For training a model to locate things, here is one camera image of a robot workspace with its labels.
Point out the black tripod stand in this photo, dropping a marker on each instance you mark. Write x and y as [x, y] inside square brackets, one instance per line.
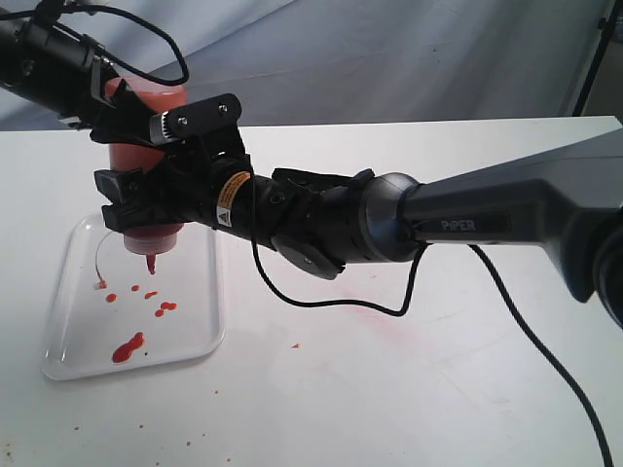
[606, 26]

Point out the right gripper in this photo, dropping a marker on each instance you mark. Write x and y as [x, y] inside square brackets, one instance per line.
[198, 180]

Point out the red sauce squeeze bottle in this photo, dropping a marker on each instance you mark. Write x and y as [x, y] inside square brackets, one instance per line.
[156, 240]

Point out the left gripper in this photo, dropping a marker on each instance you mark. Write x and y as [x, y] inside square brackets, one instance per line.
[120, 112]

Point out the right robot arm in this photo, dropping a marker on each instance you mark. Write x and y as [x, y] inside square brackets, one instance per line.
[567, 201]

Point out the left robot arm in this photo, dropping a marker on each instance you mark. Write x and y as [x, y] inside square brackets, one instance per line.
[71, 78]

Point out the white rectangular plastic tray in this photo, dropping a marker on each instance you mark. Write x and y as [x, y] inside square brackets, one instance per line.
[111, 315]

